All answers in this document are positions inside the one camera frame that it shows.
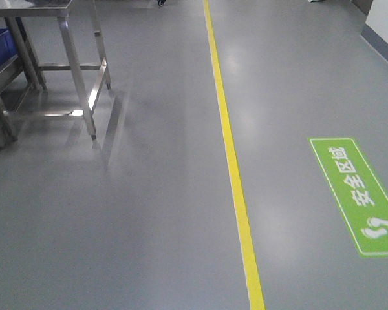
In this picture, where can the green floor safety sign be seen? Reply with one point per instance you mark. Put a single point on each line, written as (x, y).
(359, 194)

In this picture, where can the stainless steel table frame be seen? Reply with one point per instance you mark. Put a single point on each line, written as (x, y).
(89, 78)

